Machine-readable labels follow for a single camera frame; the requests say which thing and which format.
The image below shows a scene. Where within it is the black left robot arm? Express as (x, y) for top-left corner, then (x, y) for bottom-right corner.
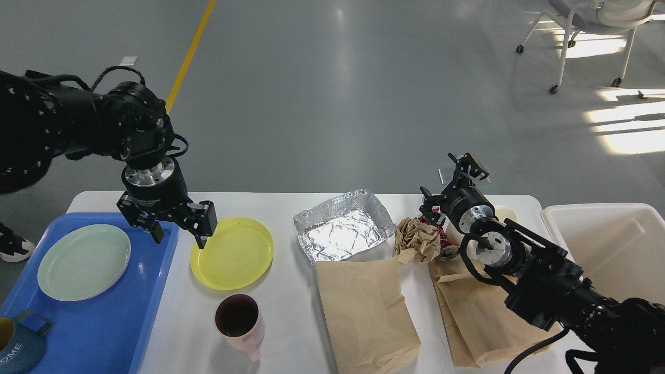
(1, 71), (218, 249)

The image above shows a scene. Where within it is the pale green plate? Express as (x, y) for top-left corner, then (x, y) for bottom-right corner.
(37, 223), (131, 302)

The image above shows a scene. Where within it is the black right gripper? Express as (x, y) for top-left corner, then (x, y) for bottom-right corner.
(419, 152), (496, 234)

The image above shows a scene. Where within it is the brown paper bag right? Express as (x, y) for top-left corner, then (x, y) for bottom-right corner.
(428, 259), (562, 369)

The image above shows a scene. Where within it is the crushed red can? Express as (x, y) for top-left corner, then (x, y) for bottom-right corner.
(418, 215), (459, 261)

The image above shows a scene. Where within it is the white plastic bin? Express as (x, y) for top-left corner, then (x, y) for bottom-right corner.
(541, 203), (664, 304)

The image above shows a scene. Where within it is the flat brown paper bag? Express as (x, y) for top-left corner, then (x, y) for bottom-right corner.
(315, 257), (421, 373)

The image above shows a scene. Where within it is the crumpled brown paper ball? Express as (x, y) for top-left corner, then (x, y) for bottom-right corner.
(395, 217), (442, 264)

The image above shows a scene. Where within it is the white paper cup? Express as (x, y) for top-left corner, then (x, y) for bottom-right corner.
(495, 205), (518, 223)

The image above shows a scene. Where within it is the pink mug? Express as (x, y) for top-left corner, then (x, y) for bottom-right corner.
(214, 293), (265, 362)

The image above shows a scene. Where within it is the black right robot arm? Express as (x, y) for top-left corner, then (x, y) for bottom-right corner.
(419, 153), (664, 373)

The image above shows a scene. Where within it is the white office chair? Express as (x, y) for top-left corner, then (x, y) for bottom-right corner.
(515, 1), (657, 95)

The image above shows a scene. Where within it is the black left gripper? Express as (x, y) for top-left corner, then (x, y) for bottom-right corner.
(116, 157), (218, 249)

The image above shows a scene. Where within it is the yellow plastic plate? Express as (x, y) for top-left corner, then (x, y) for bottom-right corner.
(190, 216), (275, 291)

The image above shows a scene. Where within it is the blue plastic tray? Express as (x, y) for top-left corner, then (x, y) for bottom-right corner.
(2, 212), (180, 373)

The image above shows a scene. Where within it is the black white sneaker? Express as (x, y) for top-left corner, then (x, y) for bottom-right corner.
(1, 223), (35, 263)

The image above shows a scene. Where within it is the aluminium foil tray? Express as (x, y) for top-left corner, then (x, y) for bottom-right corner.
(293, 189), (396, 266)

